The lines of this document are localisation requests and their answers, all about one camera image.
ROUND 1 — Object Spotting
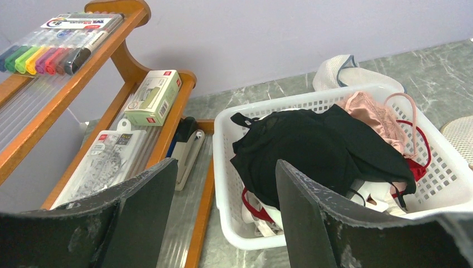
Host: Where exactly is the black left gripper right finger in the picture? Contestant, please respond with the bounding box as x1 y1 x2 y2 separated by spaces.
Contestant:
276 160 472 267

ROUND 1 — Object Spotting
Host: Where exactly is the coloured marker pen pack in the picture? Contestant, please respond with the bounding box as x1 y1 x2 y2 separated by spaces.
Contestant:
1 11 125 76

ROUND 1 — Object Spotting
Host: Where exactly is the red lace bra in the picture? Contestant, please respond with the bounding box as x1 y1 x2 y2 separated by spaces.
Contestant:
240 119 432 224

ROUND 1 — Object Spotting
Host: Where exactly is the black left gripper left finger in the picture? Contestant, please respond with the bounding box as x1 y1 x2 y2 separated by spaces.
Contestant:
1 158 178 267

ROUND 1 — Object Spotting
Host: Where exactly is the white green small box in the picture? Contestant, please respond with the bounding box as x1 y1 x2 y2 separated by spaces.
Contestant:
124 70 182 126

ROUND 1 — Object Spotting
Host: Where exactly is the white plastic laundry basket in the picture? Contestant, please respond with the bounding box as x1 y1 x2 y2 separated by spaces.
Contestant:
213 84 472 251

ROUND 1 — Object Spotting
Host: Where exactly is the white bag blue trim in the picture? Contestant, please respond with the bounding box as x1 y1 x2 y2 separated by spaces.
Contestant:
312 54 406 93

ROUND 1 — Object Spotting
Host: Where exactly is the black bra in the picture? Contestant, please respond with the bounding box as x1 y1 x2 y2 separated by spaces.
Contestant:
230 105 416 208

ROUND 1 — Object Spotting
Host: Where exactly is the white cream bra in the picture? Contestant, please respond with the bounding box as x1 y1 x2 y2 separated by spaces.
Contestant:
242 180 407 237

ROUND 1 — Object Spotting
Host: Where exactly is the pink satin bra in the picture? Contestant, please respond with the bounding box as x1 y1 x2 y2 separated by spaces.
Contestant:
336 91 417 159

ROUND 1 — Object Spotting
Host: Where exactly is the wooden tiered shelf rack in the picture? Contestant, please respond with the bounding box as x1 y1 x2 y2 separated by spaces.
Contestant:
0 0 216 268

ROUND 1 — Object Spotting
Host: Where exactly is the black stapler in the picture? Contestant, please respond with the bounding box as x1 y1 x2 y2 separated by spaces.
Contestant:
166 117 205 191

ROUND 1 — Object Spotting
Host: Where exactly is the clear plastic packet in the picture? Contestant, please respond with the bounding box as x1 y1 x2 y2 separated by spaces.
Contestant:
52 118 147 208

